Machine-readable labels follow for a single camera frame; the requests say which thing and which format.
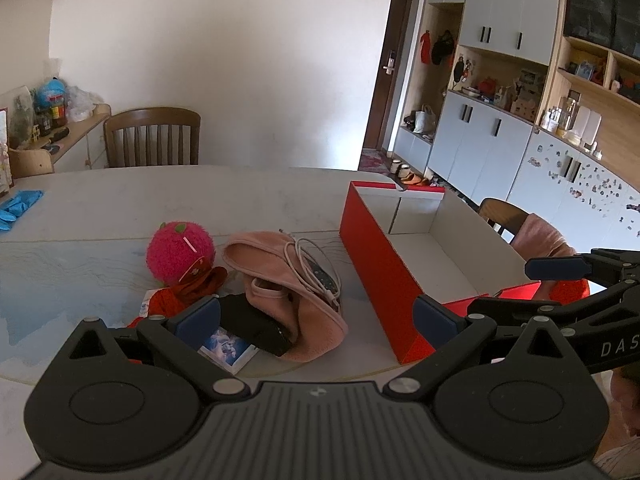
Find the white rectangular container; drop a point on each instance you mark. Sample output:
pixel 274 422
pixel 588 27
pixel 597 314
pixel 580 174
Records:
pixel 580 120
pixel 594 127

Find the red garment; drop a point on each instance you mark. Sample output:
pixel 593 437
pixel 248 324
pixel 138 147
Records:
pixel 570 291

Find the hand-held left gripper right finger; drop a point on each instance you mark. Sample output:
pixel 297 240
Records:
pixel 435 322

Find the pink fleece cloth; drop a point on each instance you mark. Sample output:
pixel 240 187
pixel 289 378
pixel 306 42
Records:
pixel 260 260

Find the dark brown door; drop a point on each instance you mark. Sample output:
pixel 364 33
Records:
pixel 400 20

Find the red patterned rug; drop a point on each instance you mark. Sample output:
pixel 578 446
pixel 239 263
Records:
pixel 375 160

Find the glass jar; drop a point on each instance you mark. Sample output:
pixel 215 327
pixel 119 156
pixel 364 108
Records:
pixel 566 115

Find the pink blanket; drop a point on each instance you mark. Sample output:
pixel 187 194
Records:
pixel 542 240

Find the light wooden chair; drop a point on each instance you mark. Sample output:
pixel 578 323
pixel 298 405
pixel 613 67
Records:
pixel 30 162

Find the blue printed bag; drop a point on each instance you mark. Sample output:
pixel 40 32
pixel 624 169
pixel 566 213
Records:
pixel 50 95

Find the dark wooden chair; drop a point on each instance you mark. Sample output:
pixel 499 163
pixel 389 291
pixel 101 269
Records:
pixel 150 117

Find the red hanging ornament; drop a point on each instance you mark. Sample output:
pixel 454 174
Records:
pixel 425 47

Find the black pouch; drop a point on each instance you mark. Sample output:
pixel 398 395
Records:
pixel 245 320

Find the red and white cardboard box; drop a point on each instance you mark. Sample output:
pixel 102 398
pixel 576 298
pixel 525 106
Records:
pixel 380 280

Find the white plastic packet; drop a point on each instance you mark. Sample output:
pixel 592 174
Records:
pixel 146 302

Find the white wooden sideboard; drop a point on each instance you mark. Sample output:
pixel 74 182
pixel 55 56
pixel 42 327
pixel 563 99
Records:
pixel 85 150

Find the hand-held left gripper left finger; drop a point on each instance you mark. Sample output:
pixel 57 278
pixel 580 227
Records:
pixel 200 317

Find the blue rubber glove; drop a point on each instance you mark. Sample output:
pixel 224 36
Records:
pixel 7 220
pixel 27 199

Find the white and wood wall cabinet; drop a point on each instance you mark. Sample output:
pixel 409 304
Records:
pixel 485 145

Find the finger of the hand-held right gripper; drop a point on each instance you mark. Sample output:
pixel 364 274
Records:
pixel 555 267
pixel 510 306

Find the white tote bag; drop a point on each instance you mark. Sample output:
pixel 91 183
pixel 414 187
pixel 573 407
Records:
pixel 425 121

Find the row of shoes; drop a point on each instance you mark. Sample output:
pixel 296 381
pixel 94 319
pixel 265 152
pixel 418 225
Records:
pixel 410 177

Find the clear plastic bag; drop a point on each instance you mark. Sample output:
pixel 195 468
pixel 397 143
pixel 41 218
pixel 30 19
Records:
pixel 80 102

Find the framed picture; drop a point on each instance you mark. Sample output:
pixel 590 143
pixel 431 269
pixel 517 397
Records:
pixel 5 150

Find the pink fuzzy plush toy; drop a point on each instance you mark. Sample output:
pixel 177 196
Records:
pixel 175 255

